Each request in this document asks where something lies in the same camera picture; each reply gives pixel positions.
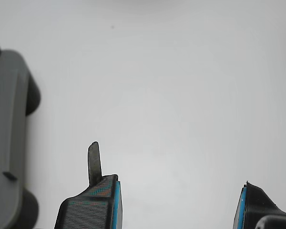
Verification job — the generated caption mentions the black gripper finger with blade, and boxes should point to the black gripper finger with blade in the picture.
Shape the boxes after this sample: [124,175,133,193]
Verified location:
[53,141,123,229]

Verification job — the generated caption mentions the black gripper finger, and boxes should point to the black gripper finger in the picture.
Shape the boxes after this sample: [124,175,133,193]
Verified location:
[232,180,286,229]

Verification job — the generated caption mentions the gray holder with edge tabs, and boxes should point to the gray holder with edge tabs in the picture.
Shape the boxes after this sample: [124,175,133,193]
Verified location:
[0,37,42,229]

